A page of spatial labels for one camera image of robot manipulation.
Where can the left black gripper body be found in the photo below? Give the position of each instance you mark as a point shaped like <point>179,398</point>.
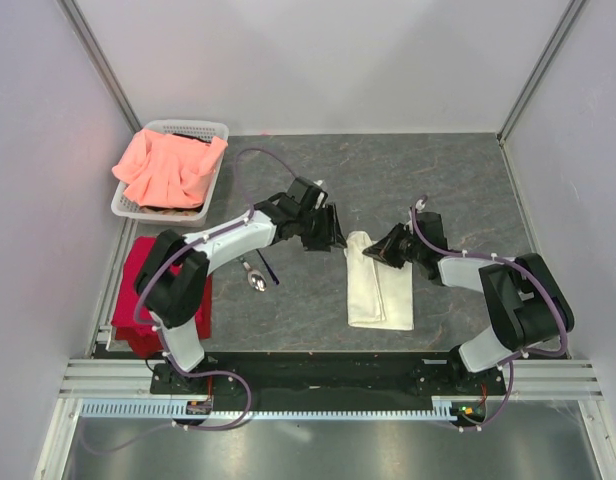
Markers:
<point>311,230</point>

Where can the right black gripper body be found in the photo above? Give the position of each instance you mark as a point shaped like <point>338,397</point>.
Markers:
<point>411,250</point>

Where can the white cloth napkin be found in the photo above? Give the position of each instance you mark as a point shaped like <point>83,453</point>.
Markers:
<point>378,296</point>

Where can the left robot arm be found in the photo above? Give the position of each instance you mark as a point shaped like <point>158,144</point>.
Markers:
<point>172,279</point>

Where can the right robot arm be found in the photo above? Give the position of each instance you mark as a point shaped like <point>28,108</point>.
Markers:
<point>527,310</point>

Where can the white plastic basket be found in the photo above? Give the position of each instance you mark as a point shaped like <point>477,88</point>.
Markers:
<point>203,130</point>

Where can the salmon pink cloth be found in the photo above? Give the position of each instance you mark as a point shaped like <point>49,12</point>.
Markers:
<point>168,171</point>

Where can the red folded cloth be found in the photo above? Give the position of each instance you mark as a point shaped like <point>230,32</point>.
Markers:
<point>143,342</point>

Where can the purple handled spoon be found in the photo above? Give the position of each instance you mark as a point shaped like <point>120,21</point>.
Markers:
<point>268,267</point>

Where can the green handled metal spoon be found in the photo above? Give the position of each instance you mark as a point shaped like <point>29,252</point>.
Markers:
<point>254,277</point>

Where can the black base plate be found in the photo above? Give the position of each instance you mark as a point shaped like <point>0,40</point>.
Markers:
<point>411,374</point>

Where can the slotted cable duct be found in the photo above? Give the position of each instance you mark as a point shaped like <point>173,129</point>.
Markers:
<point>171,409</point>

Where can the right aluminium frame post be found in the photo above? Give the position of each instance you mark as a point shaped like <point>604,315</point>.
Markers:
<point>548,55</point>

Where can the aluminium frame post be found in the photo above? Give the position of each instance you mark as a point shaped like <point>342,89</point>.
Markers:
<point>548,55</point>
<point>97,57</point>

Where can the left aluminium frame post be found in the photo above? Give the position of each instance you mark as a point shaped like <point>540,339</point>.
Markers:
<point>97,57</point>

